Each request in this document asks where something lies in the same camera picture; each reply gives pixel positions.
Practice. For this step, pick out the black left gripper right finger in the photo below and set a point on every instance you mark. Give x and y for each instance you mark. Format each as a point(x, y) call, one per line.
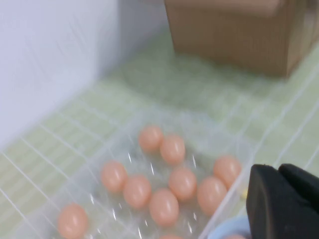
point(301, 180)

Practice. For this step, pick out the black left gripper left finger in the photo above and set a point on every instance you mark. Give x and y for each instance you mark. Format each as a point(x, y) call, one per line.
point(271, 206)

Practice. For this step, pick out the orange plastic egg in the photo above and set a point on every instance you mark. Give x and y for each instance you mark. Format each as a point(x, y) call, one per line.
point(172, 149)
point(182, 183)
point(227, 170)
point(150, 138)
point(172, 237)
point(211, 195)
point(137, 191)
point(72, 221)
point(164, 206)
point(113, 176)

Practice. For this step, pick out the brown cardboard box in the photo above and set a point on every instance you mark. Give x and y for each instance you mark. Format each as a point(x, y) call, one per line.
point(236, 37)

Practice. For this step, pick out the clear plastic egg box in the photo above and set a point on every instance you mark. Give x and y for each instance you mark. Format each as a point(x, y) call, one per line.
point(104, 199)

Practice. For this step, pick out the light blue bowl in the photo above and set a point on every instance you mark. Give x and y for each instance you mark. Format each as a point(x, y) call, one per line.
point(229, 225)

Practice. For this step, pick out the green checkered tablecloth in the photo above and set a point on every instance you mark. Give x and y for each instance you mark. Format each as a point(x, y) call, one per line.
point(174, 82)

